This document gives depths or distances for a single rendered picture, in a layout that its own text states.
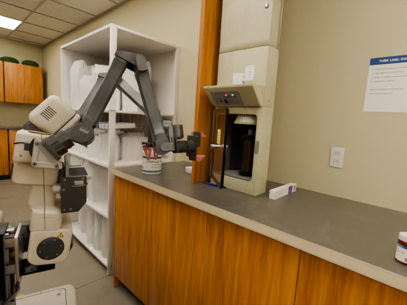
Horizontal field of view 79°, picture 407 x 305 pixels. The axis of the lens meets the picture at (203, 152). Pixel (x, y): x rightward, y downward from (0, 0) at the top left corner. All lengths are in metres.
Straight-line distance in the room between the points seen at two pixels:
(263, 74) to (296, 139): 0.55
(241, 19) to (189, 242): 1.21
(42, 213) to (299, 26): 1.72
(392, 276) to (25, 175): 1.32
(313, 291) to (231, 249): 0.36
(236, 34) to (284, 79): 0.47
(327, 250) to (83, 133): 0.95
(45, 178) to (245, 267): 0.94
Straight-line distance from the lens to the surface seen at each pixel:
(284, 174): 1.74
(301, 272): 1.04
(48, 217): 1.28
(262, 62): 1.35
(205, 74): 1.51
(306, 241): 0.95
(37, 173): 1.26
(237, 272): 1.21
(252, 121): 1.38
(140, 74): 1.13
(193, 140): 1.16
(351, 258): 0.92
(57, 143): 1.06
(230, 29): 1.53
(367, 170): 1.59
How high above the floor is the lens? 1.32
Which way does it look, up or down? 7 degrees down
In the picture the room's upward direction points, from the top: 4 degrees clockwise
